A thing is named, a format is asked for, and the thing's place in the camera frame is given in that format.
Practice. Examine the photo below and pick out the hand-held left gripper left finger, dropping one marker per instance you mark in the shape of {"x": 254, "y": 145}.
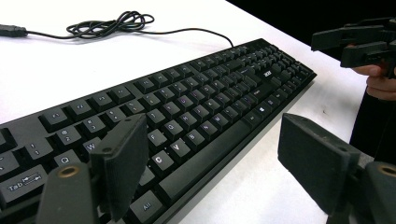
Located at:
{"x": 121, "y": 161}

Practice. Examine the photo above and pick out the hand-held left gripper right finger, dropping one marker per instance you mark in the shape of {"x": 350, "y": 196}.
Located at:
{"x": 314, "y": 161}

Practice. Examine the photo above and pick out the black computer keyboard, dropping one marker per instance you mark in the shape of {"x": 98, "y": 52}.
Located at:
{"x": 199, "y": 112}

